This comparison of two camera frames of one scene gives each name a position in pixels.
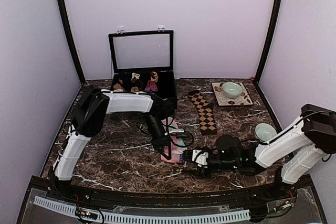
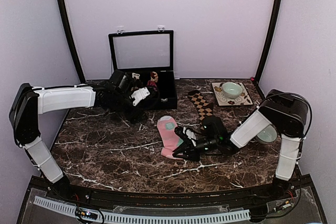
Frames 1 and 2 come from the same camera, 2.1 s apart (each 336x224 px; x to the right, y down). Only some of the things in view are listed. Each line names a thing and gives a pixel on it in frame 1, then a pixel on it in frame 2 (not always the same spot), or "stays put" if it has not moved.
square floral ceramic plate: x=243 y=99 stays put
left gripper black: x=160 y=150 → x=135 y=116
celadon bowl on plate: x=231 y=90 stays put
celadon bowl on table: x=265 y=131 stays put
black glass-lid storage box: x=143 y=61 stays put
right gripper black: x=197 y=172 → x=190 y=151
